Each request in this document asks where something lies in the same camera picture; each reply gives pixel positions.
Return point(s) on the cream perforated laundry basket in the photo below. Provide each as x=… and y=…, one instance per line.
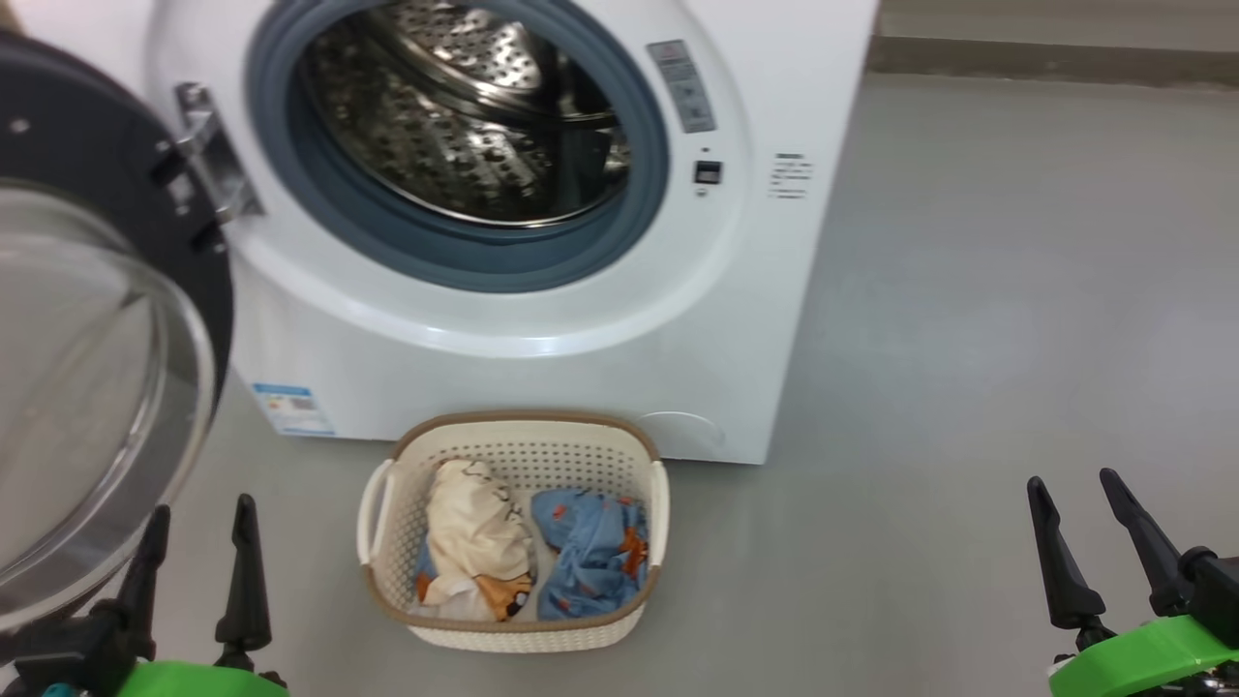
x=523, y=460

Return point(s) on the black door latch socket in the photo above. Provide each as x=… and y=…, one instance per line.
x=708, y=172

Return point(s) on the round white filter cover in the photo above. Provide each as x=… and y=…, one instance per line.
x=687, y=431

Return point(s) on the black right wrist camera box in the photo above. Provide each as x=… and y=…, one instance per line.
x=1215, y=590

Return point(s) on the white front-load washing machine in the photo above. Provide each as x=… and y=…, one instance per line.
x=581, y=368

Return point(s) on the small printed text sticker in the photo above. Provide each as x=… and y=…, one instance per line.
x=790, y=174

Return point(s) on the metal washer door hinge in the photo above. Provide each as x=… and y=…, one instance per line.
x=218, y=165

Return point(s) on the blue energy label sticker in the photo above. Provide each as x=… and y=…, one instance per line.
x=293, y=409

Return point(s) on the round black glass washer door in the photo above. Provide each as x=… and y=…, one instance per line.
x=116, y=145

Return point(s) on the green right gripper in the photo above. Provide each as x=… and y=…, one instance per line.
x=1152, y=663

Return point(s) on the blue printed garment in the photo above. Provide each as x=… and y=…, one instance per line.
x=590, y=552

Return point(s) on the grey warning label sticker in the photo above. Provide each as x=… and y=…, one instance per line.
x=682, y=87

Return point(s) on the perforated steel washer drum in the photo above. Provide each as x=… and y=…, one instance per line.
x=436, y=116

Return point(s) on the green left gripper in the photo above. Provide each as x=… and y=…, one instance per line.
x=203, y=681

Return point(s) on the cream printed garment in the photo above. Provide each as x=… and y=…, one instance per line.
x=474, y=532

